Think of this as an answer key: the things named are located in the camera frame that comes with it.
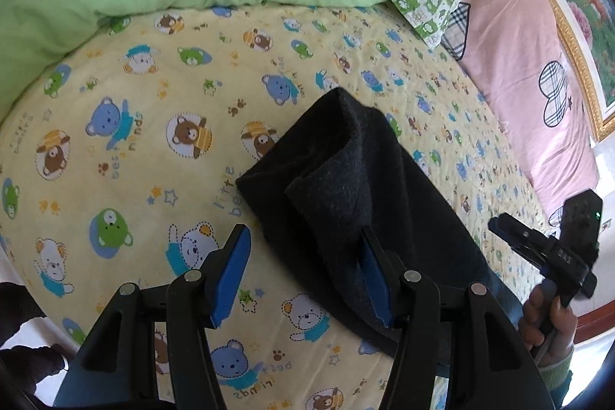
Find yellow bear printed bed sheet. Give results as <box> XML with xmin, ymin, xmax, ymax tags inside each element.
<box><xmin>0</xmin><ymin>2</ymin><xmax>554</xmax><ymax>410</ymax></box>

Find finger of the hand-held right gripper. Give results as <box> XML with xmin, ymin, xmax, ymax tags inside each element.
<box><xmin>487</xmin><ymin>212</ymin><xmax>553</xmax><ymax>267</ymax></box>

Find person's right hand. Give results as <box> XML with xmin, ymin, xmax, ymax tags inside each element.
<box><xmin>521</xmin><ymin>281</ymin><xmax>578</xmax><ymax>354</ymax></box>

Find person's right forearm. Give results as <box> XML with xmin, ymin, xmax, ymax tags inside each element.
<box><xmin>532</xmin><ymin>342</ymin><xmax>576</xmax><ymax>409</ymax></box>

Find black pants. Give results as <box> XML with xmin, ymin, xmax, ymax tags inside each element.
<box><xmin>236</xmin><ymin>86</ymin><xmax>529</xmax><ymax>359</ymax></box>

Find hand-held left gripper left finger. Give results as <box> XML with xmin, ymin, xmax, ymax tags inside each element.
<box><xmin>53</xmin><ymin>224</ymin><xmax>252</xmax><ymax>410</ymax></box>

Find wooden bed frame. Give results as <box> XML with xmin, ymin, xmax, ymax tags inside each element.
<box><xmin>575</xmin><ymin>300</ymin><xmax>615</xmax><ymax>349</ymax></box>

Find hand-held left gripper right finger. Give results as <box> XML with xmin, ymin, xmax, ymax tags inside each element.
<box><xmin>361</xmin><ymin>226</ymin><xmax>557</xmax><ymax>410</ymax></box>

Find pink blanket with plaid hearts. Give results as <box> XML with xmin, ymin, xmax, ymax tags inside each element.
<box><xmin>398</xmin><ymin>0</ymin><xmax>602</xmax><ymax>229</ymax></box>

